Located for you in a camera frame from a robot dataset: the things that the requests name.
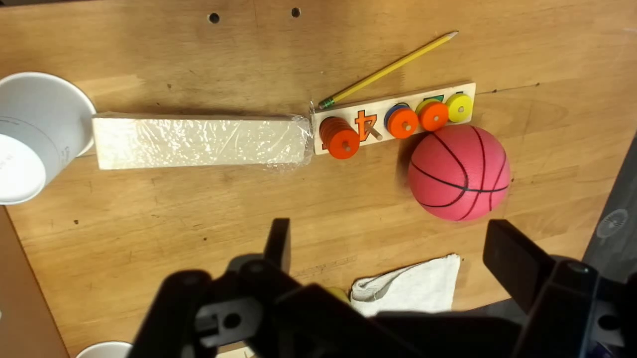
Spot orange ring on blue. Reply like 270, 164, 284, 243
383, 100, 423, 142

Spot yellow ring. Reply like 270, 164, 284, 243
445, 92, 477, 126

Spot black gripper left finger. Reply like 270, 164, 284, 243
266, 219, 292, 273

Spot yellow pencil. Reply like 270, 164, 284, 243
317, 30, 461, 112

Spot pink rubber basketball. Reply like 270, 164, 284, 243
407, 126, 512, 221

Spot orange ring on green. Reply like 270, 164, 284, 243
415, 94, 453, 134

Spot orange cylinder peg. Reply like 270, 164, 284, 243
319, 118, 361, 160

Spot white cloth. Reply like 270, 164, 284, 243
349, 255, 463, 317

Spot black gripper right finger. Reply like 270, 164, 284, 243
483, 219, 556, 313

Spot white paper cup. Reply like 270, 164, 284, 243
77, 343, 132, 358
0, 72, 96, 205

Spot wooden peg toy board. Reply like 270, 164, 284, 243
311, 84, 477, 156

